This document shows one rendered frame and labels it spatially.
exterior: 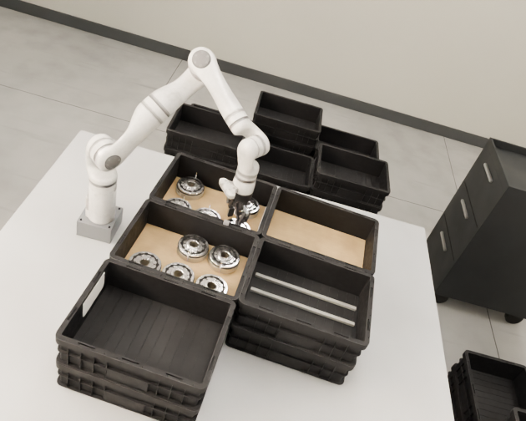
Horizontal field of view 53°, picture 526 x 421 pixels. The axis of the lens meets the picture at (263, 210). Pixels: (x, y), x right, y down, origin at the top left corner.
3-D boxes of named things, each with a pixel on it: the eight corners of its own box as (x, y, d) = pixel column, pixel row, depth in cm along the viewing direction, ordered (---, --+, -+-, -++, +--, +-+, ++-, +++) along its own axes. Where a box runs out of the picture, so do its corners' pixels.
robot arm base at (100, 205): (83, 218, 184) (83, 181, 172) (96, 202, 191) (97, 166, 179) (107, 228, 183) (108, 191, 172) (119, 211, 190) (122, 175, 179)
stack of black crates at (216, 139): (155, 195, 296) (165, 129, 267) (170, 166, 319) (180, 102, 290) (224, 215, 298) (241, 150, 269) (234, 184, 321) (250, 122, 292)
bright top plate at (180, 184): (207, 183, 201) (207, 181, 201) (198, 198, 193) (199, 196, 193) (183, 174, 201) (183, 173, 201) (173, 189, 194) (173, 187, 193)
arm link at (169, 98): (205, 53, 176) (149, 103, 174) (202, 40, 166) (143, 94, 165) (225, 72, 175) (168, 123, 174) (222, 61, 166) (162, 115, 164)
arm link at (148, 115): (159, 107, 163) (144, 90, 167) (93, 165, 161) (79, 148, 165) (173, 122, 171) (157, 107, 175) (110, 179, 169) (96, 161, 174)
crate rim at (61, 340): (52, 342, 131) (52, 337, 129) (106, 261, 154) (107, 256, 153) (204, 396, 130) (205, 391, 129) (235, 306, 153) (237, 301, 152)
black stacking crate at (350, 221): (253, 260, 183) (260, 236, 176) (270, 209, 206) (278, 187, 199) (361, 297, 182) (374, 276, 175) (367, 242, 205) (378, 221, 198)
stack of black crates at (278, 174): (225, 215, 298) (237, 167, 277) (234, 184, 321) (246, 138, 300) (292, 233, 300) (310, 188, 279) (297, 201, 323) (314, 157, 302)
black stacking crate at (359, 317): (230, 326, 160) (237, 302, 152) (252, 261, 183) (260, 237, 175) (354, 369, 159) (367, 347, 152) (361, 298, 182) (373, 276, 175)
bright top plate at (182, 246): (173, 251, 171) (174, 249, 170) (184, 231, 179) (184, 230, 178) (202, 261, 170) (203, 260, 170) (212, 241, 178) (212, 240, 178)
